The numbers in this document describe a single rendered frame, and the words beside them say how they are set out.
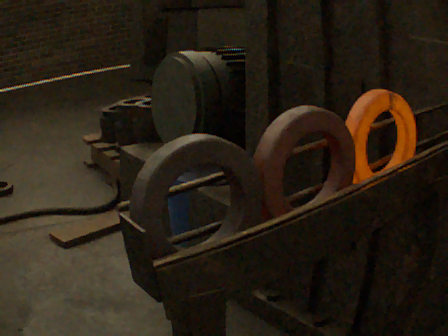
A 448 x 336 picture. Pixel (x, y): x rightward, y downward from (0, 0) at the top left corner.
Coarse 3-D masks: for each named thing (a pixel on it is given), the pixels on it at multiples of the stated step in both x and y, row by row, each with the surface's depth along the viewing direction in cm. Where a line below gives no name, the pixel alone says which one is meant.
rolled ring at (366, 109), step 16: (368, 96) 96; (384, 96) 96; (352, 112) 96; (368, 112) 95; (400, 112) 99; (352, 128) 95; (368, 128) 95; (400, 128) 103; (400, 144) 104; (400, 160) 103; (368, 176) 98
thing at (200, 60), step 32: (160, 64) 231; (192, 64) 216; (224, 64) 222; (160, 96) 234; (192, 96) 215; (224, 96) 218; (160, 128) 237; (192, 128) 218; (224, 128) 223; (128, 160) 256; (128, 192) 261; (192, 192) 215; (224, 192) 209; (192, 224) 218
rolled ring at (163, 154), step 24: (168, 144) 79; (192, 144) 78; (216, 144) 80; (144, 168) 78; (168, 168) 77; (240, 168) 82; (144, 192) 76; (240, 192) 84; (144, 216) 76; (240, 216) 85; (240, 240) 85
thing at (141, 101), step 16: (144, 96) 325; (112, 112) 305; (128, 112) 285; (144, 112) 264; (112, 128) 308; (128, 128) 287; (144, 128) 266; (96, 144) 309; (112, 144) 309; (128, 144) 289; (96, 160) 321; (112, 160) 289; (112, 176) 300
